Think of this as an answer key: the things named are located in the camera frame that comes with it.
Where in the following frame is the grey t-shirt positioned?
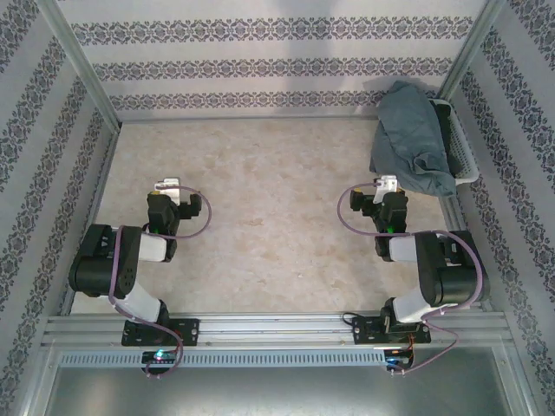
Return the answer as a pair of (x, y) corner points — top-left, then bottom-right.
(368, 80), (459, 198)

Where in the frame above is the white plastic basket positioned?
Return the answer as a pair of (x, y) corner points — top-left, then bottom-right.
(427, 98), (480, 187)

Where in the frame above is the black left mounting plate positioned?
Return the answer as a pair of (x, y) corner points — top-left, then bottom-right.
(121, 318), (201, 348)

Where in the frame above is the black mounting plate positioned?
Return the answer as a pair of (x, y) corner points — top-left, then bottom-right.
(121, 318), (201, 348)
(351, 315), (433, 346)

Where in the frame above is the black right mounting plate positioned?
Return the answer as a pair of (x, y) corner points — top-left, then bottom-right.
(351, 315), (433, 346)

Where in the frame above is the left controller board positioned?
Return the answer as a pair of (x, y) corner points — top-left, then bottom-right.
(141, 350), (180, 365)

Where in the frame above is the controller board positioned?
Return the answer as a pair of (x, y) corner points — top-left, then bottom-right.
(384, 348), (413, 369)
(141, 350), (180, 365)

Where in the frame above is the right controller board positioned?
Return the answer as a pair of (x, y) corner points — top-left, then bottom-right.
(384, 348), (413, 369)

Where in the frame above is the grey metal sheet panel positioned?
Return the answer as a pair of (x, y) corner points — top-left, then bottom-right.
(41, 344), (537, 416)

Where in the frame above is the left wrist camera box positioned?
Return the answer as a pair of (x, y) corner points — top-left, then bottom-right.
(152, 176), (183, 205)

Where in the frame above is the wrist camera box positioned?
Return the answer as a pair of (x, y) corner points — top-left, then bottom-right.
(152, 176), (183, 205)
(375, 174), (399, 204)

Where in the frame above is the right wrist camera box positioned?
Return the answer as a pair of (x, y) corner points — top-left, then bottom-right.
(375, 174), (399, 204)

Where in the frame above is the aluminium side frame rail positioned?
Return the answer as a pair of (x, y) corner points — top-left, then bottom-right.
(437, 190), (472, 233)
(58, 123), (125, 317)

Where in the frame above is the aluminium back frame rail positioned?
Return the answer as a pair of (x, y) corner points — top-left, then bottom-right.
(116, 113), (378, 125)

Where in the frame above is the aluminium frame post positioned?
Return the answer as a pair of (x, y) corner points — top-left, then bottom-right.
(437, 0), (508, 103)
(41, 0), (125, 131)

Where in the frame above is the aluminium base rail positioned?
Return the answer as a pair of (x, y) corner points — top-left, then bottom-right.
(42, 314), (508, 348)

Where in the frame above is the grey slotted cable duct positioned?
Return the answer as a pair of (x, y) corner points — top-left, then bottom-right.
(58, 349), (387, 368)

